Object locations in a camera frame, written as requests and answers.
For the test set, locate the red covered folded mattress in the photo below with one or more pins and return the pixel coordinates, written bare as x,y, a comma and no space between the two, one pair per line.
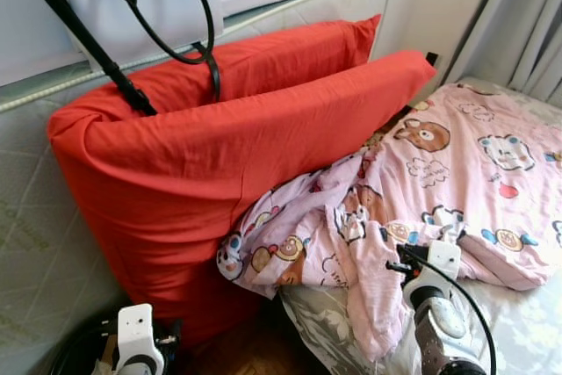
202,173

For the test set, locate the grey curtain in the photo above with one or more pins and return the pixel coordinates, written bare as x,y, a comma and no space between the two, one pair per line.
540,24

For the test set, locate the pink cartoon print blanket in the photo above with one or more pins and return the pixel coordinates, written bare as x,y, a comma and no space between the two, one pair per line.
457,155

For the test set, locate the black wall socket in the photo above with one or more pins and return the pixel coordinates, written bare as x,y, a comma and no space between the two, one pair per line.
431,59

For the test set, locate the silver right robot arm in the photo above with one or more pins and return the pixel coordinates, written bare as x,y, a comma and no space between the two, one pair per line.
443,322

